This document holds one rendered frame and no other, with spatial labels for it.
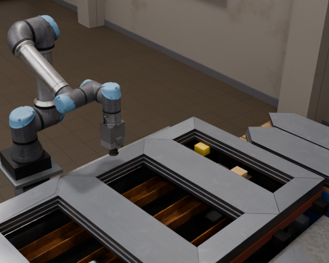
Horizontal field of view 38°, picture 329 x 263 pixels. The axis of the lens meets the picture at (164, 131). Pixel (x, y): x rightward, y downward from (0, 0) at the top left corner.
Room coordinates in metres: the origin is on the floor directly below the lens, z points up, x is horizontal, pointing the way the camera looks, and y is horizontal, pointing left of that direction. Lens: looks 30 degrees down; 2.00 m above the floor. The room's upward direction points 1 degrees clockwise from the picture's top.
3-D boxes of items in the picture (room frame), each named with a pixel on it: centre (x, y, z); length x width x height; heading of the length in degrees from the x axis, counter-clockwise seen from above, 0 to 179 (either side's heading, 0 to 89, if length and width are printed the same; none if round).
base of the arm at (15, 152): (1.95, 0.66, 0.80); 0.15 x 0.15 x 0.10
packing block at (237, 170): (1.76, -0.33, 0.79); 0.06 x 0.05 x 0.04; 45
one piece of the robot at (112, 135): (1.73, 0.21, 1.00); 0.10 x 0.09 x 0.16; 50
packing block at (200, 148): (1.96, -0.18, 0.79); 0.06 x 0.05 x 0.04; 45
